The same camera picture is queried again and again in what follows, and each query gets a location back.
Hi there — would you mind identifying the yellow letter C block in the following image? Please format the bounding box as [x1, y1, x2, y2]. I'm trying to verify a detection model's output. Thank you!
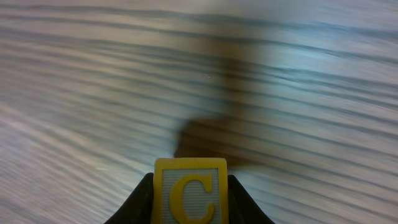
[151, 157, 229, 224]

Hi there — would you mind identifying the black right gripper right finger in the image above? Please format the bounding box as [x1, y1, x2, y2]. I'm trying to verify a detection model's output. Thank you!
[228, 175, 275, 224]

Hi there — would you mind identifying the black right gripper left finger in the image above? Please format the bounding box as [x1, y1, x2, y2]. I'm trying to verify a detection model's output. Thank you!
[104, 172, 154, 224]

